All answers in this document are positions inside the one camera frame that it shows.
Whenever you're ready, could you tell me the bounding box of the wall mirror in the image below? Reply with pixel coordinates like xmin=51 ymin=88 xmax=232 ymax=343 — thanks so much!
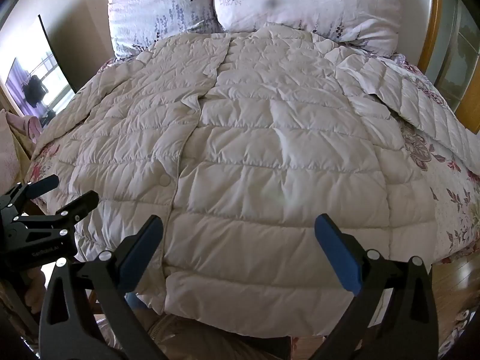
xmin=5 ymin=15 xmax=78 ymax=121

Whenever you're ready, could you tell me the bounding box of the wooden headboard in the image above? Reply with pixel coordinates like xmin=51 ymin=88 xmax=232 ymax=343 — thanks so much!
xmin=417 ymin=0 xmax=445 ymax=76
xmin=435 ymin=0 xmax=480 ymax=134

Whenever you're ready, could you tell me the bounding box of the floral tree print pillow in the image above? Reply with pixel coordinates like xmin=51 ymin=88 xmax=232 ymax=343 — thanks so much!
xmin=213 ymin=0 xmax=404 ymax=57
xmin=105 ymin=0 xmax=223 ymax=61

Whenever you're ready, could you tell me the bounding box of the person's brown clothing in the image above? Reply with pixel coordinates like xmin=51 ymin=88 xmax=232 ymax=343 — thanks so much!
xmin=146 ymin=313 xmax=294 ymax=360

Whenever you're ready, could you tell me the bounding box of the person's left hand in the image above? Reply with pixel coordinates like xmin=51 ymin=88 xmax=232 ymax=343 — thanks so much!
xmin=23 ymin=266 xmax=49 ymax=310

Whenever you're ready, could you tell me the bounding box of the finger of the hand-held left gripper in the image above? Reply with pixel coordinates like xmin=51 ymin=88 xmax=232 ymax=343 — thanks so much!
xmin=0 ymin=175 xmax=60 ymax=212
xmin=15 ymin=190 xmax=100 ymax=233

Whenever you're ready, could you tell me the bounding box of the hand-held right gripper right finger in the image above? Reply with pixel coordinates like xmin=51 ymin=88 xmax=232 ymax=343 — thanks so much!
xmin=314 ymin=214 xmax=439 ymax=360

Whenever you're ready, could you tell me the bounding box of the pink cloth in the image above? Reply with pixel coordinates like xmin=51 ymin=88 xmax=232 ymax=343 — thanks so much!
xmin=0 ymin=109 xmax=43 ymax=190

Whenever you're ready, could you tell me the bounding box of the white quilted down jacket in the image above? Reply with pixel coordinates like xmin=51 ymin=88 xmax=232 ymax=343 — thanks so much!
xmin=28 ymin=26 xmax=471 ymax=336

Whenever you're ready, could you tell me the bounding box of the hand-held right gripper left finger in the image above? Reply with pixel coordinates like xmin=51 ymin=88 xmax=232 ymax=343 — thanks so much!
xmin=38 ymin=215 xmax=177 ymax=360

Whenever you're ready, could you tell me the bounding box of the floral bed sheet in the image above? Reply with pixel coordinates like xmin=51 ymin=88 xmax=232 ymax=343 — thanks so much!
xmin=24 ymin=54 xmax=480 ymax=271

